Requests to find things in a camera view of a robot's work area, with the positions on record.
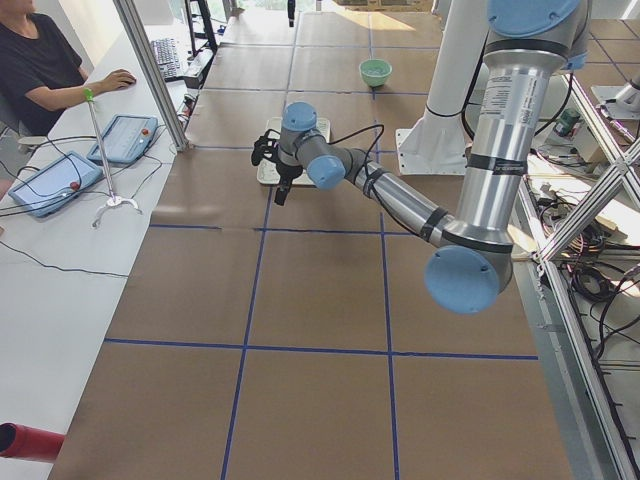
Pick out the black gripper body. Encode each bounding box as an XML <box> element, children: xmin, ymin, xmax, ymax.
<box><xmin>276</xmin><ymin>161</ymin><xmax>303</xmax><ymax>189</ymax></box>

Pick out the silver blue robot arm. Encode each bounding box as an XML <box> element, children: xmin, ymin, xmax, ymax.
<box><xmin>274</xmin><ymin>1</ymin><xmax>591</xmax><ymax>314</ymax></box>

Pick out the cream bear tray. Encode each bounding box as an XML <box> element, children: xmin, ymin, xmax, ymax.
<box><xmin>257</xmin><ymin>117</ymin><xmax>331</xmax><ymax>186</ymax></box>

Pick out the green bowl with ice cubes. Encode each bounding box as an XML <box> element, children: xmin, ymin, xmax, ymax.
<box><xmin>359</xmin><ymin>58</ymin><xmax>393</xmax><ymax>88</ymax></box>

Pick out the upper blue teach pendant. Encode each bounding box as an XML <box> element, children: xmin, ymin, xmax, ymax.
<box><xmin>101</xmin><ymin>114</ymin><xmax>158</xmax><ymax>165</ymax></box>

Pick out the blue teach pendant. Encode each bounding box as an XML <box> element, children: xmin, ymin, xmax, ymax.
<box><xmin>101</xmin><ymin>114</ymin><xmax>158</xmax><ymax>165</ymax></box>
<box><xmin>8</xmin><ymin>151</ymin><xmax>102</xmax><ymax>218</ymax></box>

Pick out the black keyboard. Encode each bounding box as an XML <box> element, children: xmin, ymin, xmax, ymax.
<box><xmin>150</xmin><ymin>38</ymin><xmax>182</xmax><ymax>82</ymax></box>

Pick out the grabber stick green tip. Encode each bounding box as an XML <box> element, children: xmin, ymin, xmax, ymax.
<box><xmin>83</xmin><ymin>87</ymin><xmax>143</xmax><ymax>229</ymax></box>

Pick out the lower blue teach pendant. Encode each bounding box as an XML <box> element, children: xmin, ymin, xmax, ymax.
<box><xmin>8</xmin><ymin>151</ymin><xmax>102</xmax><ymax>218</ymax></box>

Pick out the seated person black shirt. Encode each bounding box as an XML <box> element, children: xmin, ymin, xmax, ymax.
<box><xmin>1</xmin><ymin>1</ymin><xmax>136</xmax><ymax>136</ymax></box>

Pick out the red cylinder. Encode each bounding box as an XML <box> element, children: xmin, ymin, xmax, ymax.
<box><xmin>1</xmin><ymin>422</ymin><xmax>65</xmax><ymax>463</ymax></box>

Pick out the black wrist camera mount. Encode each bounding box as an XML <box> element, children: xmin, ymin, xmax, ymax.
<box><xmin>251</xmin><ymin>128</ymin><xmax>280</xmax><ymax>167</ymax></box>

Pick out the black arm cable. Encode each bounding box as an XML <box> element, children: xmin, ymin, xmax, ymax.
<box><xmin>324</xmin><ymin>124</ymin><xmax>386</xmax><ymax>181</ymax></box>

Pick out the white camera stand pillar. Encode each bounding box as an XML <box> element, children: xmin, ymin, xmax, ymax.
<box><xmin>396</xmin><ymin>0</ymin><xmax>488</xmax><ymax>175</ymax></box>

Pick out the aluminium frame post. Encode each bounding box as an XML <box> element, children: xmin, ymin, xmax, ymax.
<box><xmin>113</xmin><ymin>0</ymin><xmax>189</xmax><ymax>152</ymax></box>

